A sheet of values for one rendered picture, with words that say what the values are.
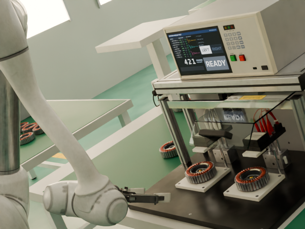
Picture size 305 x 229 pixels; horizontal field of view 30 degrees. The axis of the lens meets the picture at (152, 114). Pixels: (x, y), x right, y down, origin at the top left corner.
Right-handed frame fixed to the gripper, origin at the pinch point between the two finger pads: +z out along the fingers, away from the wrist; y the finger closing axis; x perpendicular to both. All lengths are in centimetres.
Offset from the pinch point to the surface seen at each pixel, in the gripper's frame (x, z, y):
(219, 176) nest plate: 6.9, 23.5, 7.4
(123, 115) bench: 30, 86, -137
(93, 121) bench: 25, 62, -134
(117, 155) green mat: 9, 34, -69
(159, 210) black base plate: -5.7, 4.3, -1.8
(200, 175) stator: 6.9, 17.4, 4.2
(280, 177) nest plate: 8.9, 26.8, 31.6
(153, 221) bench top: -9.6, 2.0, -2.1
